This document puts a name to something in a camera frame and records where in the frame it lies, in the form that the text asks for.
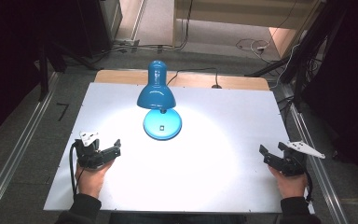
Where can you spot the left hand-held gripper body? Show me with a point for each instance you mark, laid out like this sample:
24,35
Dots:
101,157

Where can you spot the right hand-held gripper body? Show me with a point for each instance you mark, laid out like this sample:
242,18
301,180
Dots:
287,163

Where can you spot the blue desk lamp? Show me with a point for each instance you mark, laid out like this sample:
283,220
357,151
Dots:
156,96

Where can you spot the person's right hand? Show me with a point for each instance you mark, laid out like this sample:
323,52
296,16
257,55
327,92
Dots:
290,185

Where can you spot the person's left hand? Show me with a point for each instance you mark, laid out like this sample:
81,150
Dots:
91,182

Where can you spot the white board sheet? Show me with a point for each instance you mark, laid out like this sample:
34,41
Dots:
217,174

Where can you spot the black metal stand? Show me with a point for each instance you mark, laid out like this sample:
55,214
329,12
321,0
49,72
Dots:
45,71

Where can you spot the person's dark clothing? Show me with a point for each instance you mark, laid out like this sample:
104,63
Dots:
177,218

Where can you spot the black tripod stand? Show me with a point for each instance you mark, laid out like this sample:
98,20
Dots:
304,53

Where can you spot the black cabinet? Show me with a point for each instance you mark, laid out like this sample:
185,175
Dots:
99,25

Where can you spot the light wooden furniture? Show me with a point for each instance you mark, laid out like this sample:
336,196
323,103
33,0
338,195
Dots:
242,14

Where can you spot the aluminium floor rail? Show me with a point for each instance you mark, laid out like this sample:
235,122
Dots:
15,149
320,180

